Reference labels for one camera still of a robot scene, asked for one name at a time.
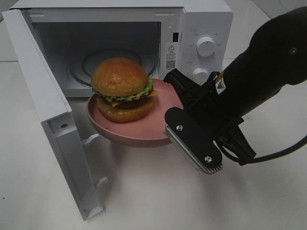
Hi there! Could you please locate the white microwave knob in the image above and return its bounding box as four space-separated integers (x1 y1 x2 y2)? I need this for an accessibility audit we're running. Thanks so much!
195 34 216 57
192 67 209 85

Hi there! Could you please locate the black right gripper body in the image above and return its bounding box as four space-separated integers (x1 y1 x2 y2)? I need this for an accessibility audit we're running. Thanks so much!
178 71 245 144

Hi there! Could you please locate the white microwave oven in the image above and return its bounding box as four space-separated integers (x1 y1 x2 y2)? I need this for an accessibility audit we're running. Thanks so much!
9 0 233 97

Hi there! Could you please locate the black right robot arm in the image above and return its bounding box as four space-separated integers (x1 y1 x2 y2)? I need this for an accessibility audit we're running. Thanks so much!
164 7 307 174

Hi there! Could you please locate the upper white microwave knob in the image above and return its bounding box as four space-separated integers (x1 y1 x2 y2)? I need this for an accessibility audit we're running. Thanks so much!
195 34 216 57

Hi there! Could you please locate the pink round plate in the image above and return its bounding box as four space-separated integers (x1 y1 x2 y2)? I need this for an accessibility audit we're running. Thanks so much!
87 79 183 148

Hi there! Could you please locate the white microwave door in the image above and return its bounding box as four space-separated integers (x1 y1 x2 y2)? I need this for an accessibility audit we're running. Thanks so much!
2 9 107 220

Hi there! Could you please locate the lower white microwave knob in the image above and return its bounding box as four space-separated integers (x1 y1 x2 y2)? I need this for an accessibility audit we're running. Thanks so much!
192 67 209 85

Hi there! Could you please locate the glass microwave turntable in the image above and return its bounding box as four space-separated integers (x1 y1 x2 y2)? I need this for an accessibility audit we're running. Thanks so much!
70 48 158 87

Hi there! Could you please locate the burger with lettuce and cheese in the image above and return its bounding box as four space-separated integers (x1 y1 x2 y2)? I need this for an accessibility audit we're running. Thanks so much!
92 71 157 123

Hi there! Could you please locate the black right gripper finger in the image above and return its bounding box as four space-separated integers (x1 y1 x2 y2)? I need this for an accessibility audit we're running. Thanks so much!
219 126 256 166
163 69 199 105

